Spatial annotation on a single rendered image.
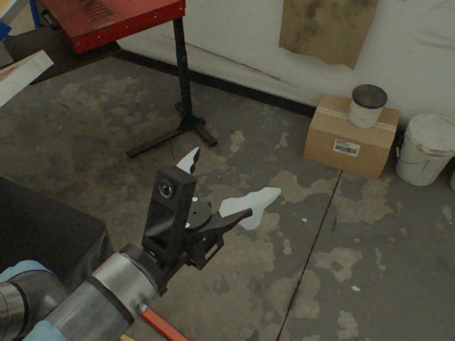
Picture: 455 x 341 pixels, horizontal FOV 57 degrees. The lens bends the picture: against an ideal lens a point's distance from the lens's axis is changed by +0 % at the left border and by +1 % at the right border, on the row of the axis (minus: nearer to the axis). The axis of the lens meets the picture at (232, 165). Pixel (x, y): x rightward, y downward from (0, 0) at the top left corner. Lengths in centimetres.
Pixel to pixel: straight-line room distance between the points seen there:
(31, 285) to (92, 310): 16
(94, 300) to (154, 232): 10
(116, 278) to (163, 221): 8
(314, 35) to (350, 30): 22
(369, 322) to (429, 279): 43
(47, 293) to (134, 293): 17
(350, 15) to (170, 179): 218
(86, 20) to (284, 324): 173
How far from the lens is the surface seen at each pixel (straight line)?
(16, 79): 106
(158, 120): 312
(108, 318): 50
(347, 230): 258
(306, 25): 266
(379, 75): 280
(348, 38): 266
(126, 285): 50
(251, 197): 55
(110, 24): 204
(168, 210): 50
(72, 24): 209
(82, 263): 145
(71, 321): 50
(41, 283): 65
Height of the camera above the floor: 214
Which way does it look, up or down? 50 degrees down
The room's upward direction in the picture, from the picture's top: straight up
